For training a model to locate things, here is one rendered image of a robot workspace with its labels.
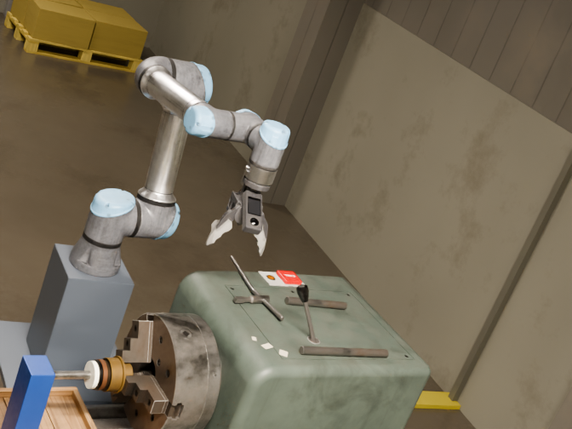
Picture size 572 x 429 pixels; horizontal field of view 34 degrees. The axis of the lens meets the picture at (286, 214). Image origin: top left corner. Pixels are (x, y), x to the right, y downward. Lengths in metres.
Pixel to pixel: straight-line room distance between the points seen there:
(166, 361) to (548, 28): 3.39
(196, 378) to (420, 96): 3.80
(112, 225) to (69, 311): 0.28
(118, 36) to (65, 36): 0.50
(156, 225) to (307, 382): 0.70
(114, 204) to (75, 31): 6.03
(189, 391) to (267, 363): 0.20
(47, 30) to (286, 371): 6.54
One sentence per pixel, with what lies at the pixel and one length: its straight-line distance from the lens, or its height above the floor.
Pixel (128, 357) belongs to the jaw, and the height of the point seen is 1.13.
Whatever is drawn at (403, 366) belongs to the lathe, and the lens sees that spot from 2.58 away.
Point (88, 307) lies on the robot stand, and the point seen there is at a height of 1.01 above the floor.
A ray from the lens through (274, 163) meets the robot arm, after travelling 2.31.
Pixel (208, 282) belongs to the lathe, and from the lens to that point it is 2.58.
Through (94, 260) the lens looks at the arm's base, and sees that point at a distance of 2.74.
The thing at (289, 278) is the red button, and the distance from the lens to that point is 2.75.
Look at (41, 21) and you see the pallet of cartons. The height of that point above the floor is 0.29.
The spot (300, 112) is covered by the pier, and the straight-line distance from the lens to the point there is 6.69.
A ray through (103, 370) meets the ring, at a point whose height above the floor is 1.11.
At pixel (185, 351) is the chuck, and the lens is 2.32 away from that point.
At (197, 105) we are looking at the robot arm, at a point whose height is 1.75.
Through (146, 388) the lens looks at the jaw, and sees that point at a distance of 2.34.
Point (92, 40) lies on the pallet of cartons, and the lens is 8.74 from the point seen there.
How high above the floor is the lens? 2.38
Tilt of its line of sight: 20 degrees down
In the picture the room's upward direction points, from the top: 21 degrees clockwise
